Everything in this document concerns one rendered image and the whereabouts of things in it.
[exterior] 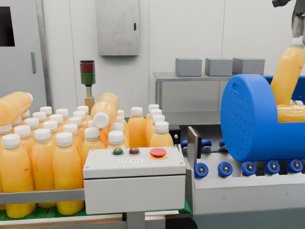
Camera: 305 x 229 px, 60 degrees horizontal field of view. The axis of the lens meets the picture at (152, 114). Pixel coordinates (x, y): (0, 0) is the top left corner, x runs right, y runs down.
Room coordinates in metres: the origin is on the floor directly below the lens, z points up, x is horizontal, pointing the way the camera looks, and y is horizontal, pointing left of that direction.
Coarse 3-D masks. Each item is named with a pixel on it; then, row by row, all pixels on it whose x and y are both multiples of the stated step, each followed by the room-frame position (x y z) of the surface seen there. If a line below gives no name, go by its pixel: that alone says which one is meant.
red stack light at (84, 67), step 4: (80, 64) 1.12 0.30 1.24; (84, 64) 1.11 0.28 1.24; (88, 64) 1.11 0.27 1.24; (92, 64) 1.13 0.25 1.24; (80, 68) 1.12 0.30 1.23; (84, 68) 1.11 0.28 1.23; (88, 68) 1.11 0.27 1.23; (92, 68) 1.12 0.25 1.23; (84, 72) 1.11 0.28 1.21; (88, 72) 1.11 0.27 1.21
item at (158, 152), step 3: (150, 150) 0.52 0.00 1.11; (153, 150) 0.52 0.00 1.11; (156, 150) 0.52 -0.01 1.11; (159, 150) 0.52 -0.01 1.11; (162, 150) 0.52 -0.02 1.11; (165, 150) 0.52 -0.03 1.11; (150, 153) 0.51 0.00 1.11; (153, 153) 0.51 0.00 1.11; (156, 153) 0.50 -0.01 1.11; (159, 153) 0.50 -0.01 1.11; (162, 153) 0.51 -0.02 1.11; (165, 153) 0.51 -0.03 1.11; (156, 156) 0.51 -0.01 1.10; (159, 156) 0.51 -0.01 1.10
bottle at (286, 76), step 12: (288, 48) 0.85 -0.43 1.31; (300, 48) 0.83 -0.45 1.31; (288, 60) 0.82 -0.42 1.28; (300, 60) 0.82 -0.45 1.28; (276, 72) 0.84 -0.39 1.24; (288, 72) 0.82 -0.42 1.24; (300, 72) 0.82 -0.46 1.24; (276, 84) 0.83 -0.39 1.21; (288, 84) 0.81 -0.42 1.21; (276, 96) 0.82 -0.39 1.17; (288, 96) 0.81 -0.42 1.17
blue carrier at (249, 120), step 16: (240, 80) 0.82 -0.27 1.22; (256, 80) 0.78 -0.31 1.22; (304, 80) 0.94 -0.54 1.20; (224, 96) 0.94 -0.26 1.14; (240, 96) 0.81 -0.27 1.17; (256, 96) 0.73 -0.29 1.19; (272, 96) 0.73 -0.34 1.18; (304, 96) 1.00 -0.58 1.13; (224, 112) 0.93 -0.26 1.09; (240, 112) 0.80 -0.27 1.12; (256, 112) 0.71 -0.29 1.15; (272, 112) 0.71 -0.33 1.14; (224, 128) 0.92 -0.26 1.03; (240, 128) 0.79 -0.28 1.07; (256, 128) 0.70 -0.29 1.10; (272, 128) 0.70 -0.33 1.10; (288, 128) 0.70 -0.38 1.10; (304, 128) 0.71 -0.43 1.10; (240, 144) 0.78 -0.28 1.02; (256, 144) 0.70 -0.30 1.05; (272, 144) 0.71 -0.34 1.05; (288, 144) 0.71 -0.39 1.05; (304, 144) 0.72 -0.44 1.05; (240, 160) 0.77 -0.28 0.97; (256, 160) 0.76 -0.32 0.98
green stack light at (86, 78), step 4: (80, 72) 1.13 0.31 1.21; (92, 72) 1.13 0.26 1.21; (84, 76) 1.11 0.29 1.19; (88, 76) 1.11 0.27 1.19; (92, 76) 1.12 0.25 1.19; (84, 80) 1.11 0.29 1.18; (88, 80) 1.11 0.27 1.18; (92, 80) 1.12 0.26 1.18; (84, 84) 1.11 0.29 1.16; (88, 84) 1.11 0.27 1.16
